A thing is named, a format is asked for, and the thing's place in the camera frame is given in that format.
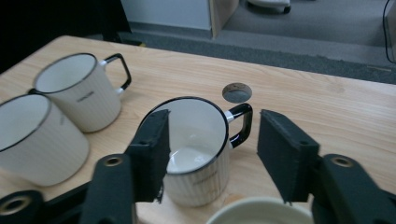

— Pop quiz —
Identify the wheeled base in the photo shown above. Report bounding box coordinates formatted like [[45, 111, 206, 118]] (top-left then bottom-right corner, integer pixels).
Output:
[[247, 0, 292, 15]]

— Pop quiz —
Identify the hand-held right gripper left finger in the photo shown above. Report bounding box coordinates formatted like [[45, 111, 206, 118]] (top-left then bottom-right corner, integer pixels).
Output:
[[123, 108, 172, 204]]

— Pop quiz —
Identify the white panel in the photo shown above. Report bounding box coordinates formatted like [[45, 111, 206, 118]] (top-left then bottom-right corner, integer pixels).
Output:
[[120, 0, 213, 32]]

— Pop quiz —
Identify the grey round cable grommet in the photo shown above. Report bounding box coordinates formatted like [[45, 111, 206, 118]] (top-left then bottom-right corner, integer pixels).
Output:
[[221, 82, 253, 105]]

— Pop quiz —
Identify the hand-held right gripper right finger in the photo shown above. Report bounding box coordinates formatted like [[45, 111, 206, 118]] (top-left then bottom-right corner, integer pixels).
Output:
[[256, 108, 322, 205]]

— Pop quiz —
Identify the white enamel mug black rim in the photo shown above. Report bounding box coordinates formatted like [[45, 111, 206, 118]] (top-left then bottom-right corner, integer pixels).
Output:
[[0, 88, 92, 188], [32, 52, 133, 133], [138, 96, 254, 208]]

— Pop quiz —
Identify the cream ceramic bowl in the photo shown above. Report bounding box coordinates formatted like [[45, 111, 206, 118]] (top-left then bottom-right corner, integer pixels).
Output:
[[205, 196, 314, 224]]

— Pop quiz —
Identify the black curtain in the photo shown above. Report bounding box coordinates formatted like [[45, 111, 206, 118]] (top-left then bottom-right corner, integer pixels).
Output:
[[0, 0, 132, 74]]

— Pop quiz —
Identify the black hanging cable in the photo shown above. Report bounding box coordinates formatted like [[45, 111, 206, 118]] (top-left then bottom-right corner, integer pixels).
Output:
[[382, 0, 396, 64]]

